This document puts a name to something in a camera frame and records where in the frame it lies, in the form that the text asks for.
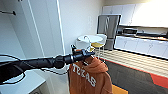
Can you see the white kitchen base cabinets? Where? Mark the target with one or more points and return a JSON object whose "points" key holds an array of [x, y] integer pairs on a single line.
{"points": [[140, 45]]}

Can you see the yellow bar stool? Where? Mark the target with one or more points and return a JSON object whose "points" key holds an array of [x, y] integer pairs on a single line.
{"points": [[97, 44]]}

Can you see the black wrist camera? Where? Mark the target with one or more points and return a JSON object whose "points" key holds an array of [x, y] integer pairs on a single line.
{"points": [[73, 48]]}

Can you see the white bar stool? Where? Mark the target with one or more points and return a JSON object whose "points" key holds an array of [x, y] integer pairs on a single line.
{"points": [[102, 37]]}

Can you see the white kitchen wall cabinets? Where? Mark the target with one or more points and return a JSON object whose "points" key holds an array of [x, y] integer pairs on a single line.
{"points": [[126, 15]]}

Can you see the orange hooded sweatshirt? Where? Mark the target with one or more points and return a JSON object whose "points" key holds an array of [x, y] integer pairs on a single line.
{"points": [[100, 70]]}

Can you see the stainless steel fridge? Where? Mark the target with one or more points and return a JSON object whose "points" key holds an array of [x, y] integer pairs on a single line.
{"points": [[108, 30]]}

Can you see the white wardrobe door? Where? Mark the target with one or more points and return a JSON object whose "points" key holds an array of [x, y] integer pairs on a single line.
{"points": [[46, 30]]}

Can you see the dark microwave oven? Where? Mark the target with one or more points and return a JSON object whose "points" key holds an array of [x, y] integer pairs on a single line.
{"points": [[130, 32]]}

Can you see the white plastic clothes hanger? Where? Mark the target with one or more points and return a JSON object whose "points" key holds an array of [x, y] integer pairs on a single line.
{"points": [[90, 43]]}

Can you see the white round table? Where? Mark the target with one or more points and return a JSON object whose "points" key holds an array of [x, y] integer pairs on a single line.
{"points": [[96, 37]]}

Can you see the dark wardrobe rail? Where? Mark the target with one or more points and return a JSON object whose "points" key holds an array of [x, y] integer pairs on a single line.
{"points": [[8, 12]]}

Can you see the white wall switch plate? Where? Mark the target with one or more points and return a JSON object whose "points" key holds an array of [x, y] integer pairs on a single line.
{"points": [[89, 20]]}

